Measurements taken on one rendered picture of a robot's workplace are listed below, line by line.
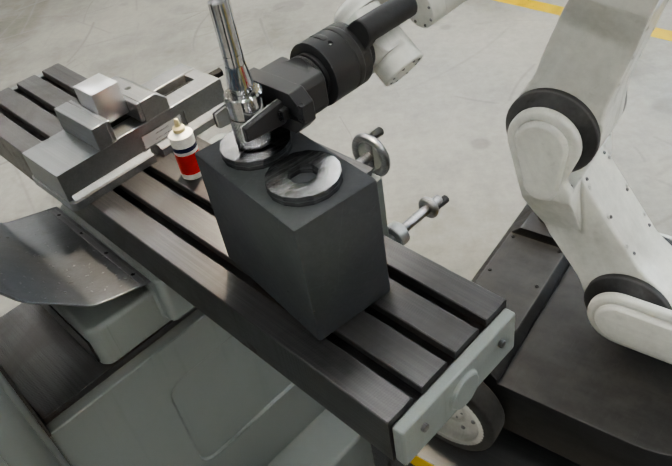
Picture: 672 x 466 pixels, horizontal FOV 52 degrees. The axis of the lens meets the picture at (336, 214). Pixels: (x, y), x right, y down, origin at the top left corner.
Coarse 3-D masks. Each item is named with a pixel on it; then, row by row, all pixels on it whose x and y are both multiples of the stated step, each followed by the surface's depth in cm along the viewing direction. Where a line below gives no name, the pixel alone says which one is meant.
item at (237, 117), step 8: (256, 104) 80; (264, 104) 82; (232, 112) 81; (240, 112) 80; (248, 112) 80; (256, 112) 81; (232, 120) 82; (240, 120) 81; (232, 128) 83; (240, 128) 82; (240, 136) 83; (264, 136) 83; (272, 136) 85; (240, 144) 84; (248, 144) 83; (256, 144) 83; (264, 144) 84
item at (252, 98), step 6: (252, 84) 82; (258, 84) 82; (228, 90) 82; (252, 90) 81; (258, 90) 81; (228, 96) 80; (234, 96) 80; (240, 96) 80; (246, 96) 80; (252, 96) 80; (258, 96) 80; (228, 102) 80; (234, 102) 80; (240, 102) 79; (246, 102) 79; (252, 102) 80; (258, 102) 80; (234, 108) 80; (240, 108) 80
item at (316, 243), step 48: (288, 144) 84; (240, 192) 81; (288, 192) 77; (336, 192) 78; (240, 240) 91; (288, 240) 76; (336, 240) 79; (288, 288) 85; (336, 288) 83; (384, 288) 89
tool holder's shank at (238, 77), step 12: (216, 0) 74; (228, 0) 73; (216, 12) 73; (228, 12) 74; (216, 24) 74; (228, 24) 74; (228, 36) 75; (228, 48) 76; (240, 48) 77; (228, 60) 77; (240, 60) 78; (228, 72) 78; (240, 72) 78; (228, 84) 79; (240, 84) 79
